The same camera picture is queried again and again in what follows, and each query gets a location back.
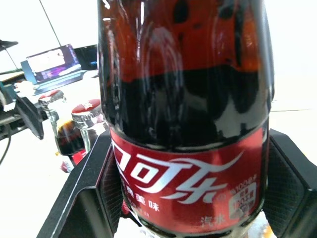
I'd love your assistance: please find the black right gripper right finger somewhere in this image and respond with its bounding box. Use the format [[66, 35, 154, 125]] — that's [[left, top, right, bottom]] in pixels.
[[261, 128, 317, 238]]

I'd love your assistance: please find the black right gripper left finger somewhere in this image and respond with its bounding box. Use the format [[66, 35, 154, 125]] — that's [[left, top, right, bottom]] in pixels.
[[36, 128, 124, 238]]

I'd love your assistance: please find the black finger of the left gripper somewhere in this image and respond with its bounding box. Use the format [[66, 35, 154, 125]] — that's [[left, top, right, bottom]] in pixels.
[[15, 96, 45, 140]]

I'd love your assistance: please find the cola bottle with red label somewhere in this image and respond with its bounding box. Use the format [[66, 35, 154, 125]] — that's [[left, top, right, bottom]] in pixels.
[[97, 0, 275, 238]]

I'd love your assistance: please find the cola bottle with red cap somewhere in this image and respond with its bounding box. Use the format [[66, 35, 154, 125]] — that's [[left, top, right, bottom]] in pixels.
[[38, 89, 86, 156], [60, 99, 109, 174]]

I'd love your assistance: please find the open laptop computer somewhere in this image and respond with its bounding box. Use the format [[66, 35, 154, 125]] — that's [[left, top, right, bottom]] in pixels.
[[20, 44, 90, 96]]

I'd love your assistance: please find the black desk lamp head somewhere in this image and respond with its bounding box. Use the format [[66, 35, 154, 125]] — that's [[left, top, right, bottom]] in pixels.
[[0, 39, 19, 53]]

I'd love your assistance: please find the black monitor screen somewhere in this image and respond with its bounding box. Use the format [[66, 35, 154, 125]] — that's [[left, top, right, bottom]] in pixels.
[[73, 44, 99, 71]]

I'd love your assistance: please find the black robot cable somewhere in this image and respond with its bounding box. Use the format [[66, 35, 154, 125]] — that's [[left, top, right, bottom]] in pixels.
[[0, 123, 12, 166]]

